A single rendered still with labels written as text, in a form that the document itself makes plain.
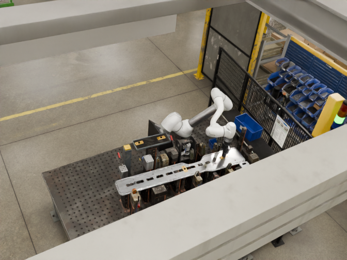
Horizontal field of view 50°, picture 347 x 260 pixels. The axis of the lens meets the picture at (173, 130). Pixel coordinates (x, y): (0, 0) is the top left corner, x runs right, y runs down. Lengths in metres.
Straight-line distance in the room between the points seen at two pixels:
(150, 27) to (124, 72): 5.70
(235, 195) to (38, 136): 5.23
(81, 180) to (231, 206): 3.62
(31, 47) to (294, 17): 0.67
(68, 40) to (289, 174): 0.74
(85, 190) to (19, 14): 3.05
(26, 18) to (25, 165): 4.33
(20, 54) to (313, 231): 4.37
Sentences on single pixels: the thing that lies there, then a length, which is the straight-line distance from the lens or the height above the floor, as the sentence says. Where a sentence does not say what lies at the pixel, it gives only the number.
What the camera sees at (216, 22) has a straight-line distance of 6.19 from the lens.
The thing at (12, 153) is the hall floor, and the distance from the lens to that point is 5.51.
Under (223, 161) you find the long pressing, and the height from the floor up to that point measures 1.00.
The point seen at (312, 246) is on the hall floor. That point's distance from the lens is 4.88.
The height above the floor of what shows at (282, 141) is 1.23.
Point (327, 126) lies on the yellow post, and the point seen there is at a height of 1.71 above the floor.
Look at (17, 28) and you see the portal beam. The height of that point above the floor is 3.32.
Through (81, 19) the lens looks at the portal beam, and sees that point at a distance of 1.08.
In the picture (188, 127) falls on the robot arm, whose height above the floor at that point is 0.94.
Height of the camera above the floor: 3.79
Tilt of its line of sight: 42 degrees down
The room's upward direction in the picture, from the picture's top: 7 degrees clockwise
